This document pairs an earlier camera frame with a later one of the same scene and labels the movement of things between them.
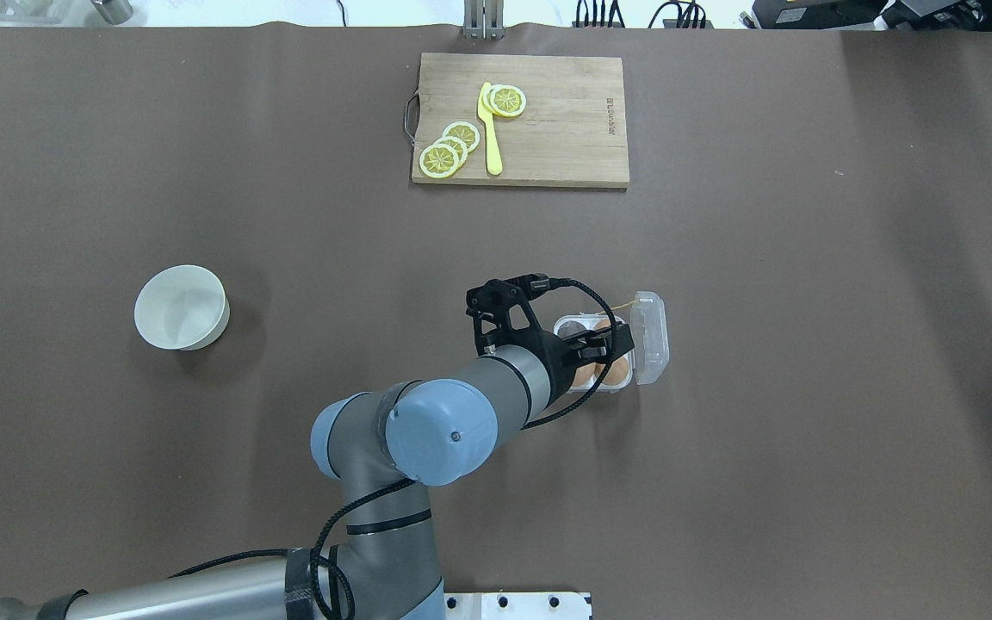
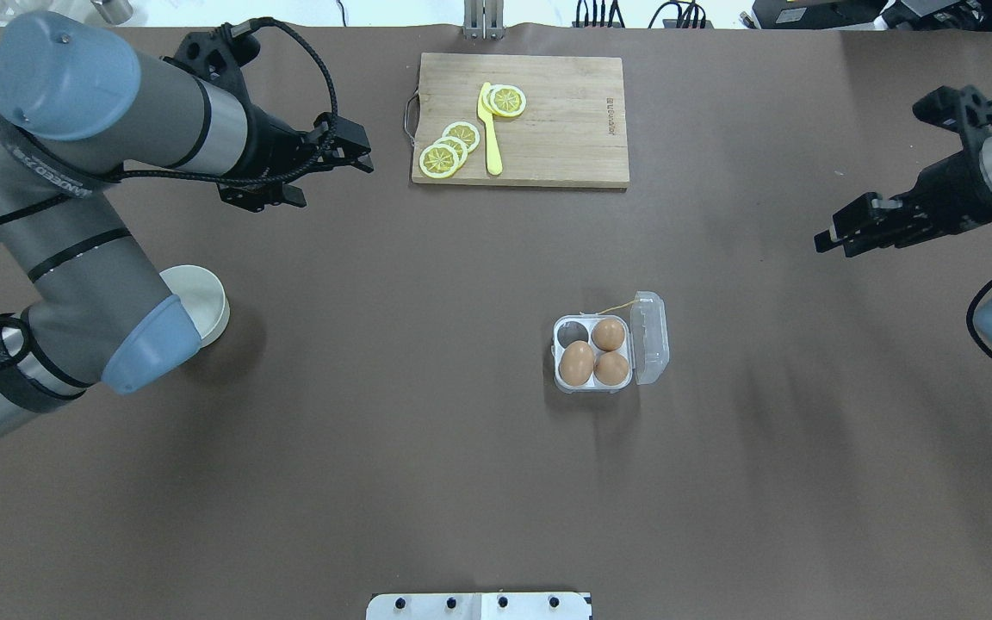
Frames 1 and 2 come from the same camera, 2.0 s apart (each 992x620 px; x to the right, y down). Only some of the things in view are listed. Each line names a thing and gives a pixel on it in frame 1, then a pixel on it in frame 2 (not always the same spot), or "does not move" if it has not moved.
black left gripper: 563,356 -> 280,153
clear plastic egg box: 647,362 does not move
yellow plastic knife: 493,156 does not move
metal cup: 115,12 does not move
